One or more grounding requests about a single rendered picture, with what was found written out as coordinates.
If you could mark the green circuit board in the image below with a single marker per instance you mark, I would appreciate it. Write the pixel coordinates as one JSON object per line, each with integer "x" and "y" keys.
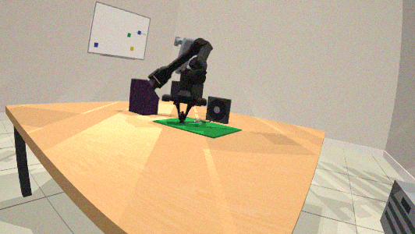
{"x": 204, "y": 128}

